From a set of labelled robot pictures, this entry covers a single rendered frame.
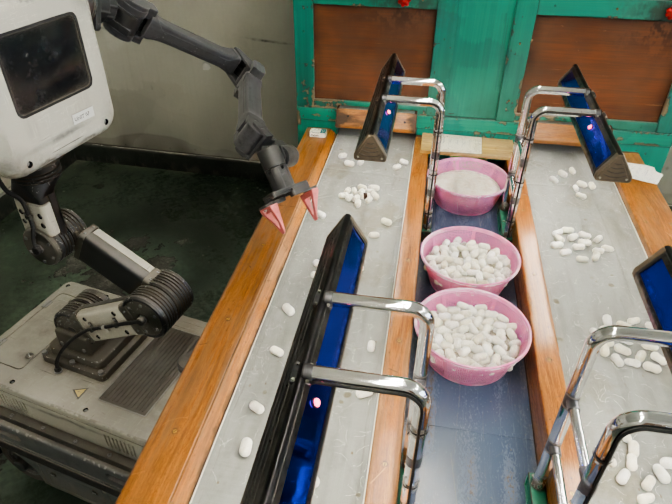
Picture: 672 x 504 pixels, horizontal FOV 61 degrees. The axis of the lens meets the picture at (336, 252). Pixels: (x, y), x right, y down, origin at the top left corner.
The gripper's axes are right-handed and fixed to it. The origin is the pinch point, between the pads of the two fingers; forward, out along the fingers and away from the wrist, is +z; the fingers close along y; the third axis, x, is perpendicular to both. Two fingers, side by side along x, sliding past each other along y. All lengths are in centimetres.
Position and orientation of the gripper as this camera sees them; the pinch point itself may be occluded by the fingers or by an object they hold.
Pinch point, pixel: (299, 223)
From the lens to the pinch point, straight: 139.1
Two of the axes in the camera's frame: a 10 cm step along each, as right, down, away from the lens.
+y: -7.8, 3.6, -5.0
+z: 3.9, 9.2, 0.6
